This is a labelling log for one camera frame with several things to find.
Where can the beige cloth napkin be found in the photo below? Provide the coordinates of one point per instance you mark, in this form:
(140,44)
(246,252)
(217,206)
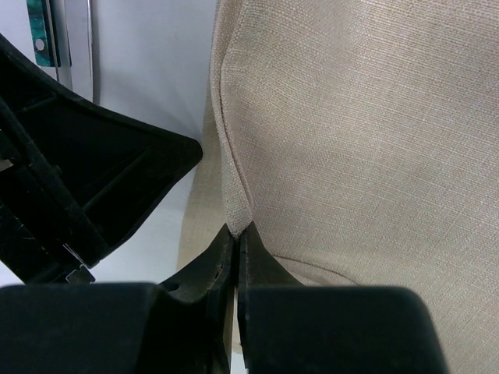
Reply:
(361,138)

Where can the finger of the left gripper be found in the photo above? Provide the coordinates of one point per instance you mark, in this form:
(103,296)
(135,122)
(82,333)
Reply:
(77,180)

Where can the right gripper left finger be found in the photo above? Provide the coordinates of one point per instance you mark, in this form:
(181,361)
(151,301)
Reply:
(182,325)

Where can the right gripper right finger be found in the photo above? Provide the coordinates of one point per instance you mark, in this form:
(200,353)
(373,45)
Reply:
(288,327)

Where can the silver fork teal handle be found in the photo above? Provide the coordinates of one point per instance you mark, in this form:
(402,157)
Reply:
(50,39)

